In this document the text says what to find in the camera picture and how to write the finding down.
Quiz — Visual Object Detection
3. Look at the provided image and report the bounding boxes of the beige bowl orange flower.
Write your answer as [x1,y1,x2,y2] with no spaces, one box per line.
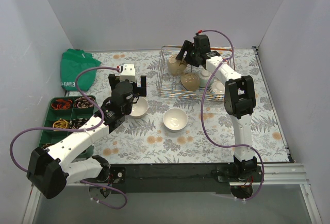
[129,97,149,118]

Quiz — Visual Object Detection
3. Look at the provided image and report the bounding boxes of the white ribbed bowl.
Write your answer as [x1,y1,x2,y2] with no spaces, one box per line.
[163,108,188,132]

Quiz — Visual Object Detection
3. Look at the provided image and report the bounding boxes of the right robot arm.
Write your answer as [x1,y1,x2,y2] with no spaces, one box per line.
[176,30,257,182]

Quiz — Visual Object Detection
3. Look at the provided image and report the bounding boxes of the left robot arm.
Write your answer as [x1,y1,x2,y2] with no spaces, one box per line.
[27,74,147,199]

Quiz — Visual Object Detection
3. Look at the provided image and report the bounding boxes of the pale green patterned bowl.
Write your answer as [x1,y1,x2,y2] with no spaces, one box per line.
[198,69,214,88]

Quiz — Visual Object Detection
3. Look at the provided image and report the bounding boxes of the beige bowl front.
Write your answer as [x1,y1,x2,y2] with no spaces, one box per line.
[180,73,200,92]

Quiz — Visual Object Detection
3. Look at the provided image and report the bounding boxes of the white bowl dark leaf pattern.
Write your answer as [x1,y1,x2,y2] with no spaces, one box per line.
[209,81,225,94]

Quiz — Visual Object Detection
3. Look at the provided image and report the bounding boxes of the brown pink patterned scrunchie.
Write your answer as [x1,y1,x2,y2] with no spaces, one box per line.
[74,97,94,109]

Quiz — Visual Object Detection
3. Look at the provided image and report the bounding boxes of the green cloth bag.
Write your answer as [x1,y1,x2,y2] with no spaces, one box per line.
[60,49,101,91]

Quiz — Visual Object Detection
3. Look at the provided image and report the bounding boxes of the dark floral scrunchie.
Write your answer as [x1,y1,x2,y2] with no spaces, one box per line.
[69,118,89,129]

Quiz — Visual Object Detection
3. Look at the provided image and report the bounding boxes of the green compartment tray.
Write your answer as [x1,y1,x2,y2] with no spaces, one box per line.
[39,96,94,147]

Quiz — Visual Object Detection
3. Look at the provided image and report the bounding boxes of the brown dotted scrunchie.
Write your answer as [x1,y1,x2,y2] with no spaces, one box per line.
[41,143,53,149]

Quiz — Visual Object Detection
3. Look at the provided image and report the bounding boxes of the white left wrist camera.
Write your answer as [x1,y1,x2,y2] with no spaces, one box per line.
[118,64,136,82]

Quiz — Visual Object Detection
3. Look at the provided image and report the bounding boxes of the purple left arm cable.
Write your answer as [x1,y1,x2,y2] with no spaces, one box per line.
[9,65,128,210]

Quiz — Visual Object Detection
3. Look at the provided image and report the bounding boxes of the metal wire dish rack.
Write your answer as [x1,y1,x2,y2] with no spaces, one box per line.
[156,45,232,102]

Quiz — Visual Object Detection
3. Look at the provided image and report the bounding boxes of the metal corner bracket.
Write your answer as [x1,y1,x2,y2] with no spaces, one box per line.
[252,46,258,54]

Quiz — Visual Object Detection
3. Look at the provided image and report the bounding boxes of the orange black hair ties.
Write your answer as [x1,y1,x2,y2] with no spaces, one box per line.
[50,98,74,110]

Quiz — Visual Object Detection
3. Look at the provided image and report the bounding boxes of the yellow hair ties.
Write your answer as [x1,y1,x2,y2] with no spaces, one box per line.
[53,118,70,132]

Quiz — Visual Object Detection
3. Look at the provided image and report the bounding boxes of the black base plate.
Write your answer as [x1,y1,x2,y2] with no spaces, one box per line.
[107,163,262,195]

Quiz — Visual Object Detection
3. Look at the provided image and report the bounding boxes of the aluminium frame rail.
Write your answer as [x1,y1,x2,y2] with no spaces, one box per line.
[23,163,322,223]

